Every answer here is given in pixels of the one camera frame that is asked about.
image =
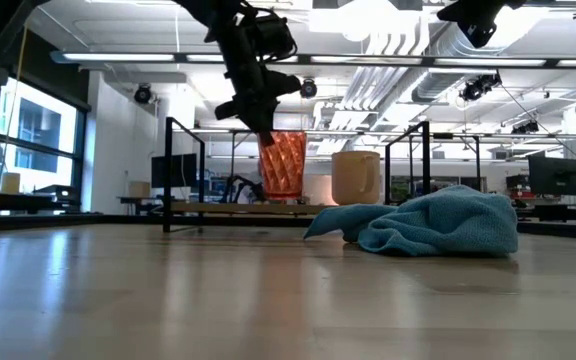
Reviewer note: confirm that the beige box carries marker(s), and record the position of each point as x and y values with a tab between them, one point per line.
10	183

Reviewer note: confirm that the cardboard box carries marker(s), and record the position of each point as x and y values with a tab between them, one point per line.
139	189

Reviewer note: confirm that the black ceiling spotlight cluster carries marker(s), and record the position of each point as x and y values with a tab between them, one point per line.
478	87

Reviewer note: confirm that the long linear ceiling light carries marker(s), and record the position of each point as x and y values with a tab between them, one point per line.
368	60

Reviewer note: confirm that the black desktop device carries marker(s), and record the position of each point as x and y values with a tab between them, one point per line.
55	192

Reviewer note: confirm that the red faceted plastic cup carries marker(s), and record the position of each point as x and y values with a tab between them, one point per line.
283	170

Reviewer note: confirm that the background black metal frame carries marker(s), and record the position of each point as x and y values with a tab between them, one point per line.
443	135

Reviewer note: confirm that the black computer monitor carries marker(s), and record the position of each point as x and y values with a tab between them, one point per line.
183	170
555	176

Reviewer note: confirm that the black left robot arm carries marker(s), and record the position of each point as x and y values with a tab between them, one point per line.
228	35

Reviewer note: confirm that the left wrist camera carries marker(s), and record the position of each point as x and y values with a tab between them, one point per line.
274	36

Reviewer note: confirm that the silver ventilation duct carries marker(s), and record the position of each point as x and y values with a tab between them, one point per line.
448	55

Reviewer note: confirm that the black aluminium rig frame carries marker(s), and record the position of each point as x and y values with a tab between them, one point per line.
68	219

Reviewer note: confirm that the background black robot arm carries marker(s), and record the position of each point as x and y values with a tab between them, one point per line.
243	190

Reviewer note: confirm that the large window with dark frame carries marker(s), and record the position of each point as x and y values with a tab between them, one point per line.
43	130

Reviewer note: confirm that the blue microfibre cloth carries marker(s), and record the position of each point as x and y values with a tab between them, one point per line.
443	225

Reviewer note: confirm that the background desk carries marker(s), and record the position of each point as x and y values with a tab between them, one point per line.
18	202

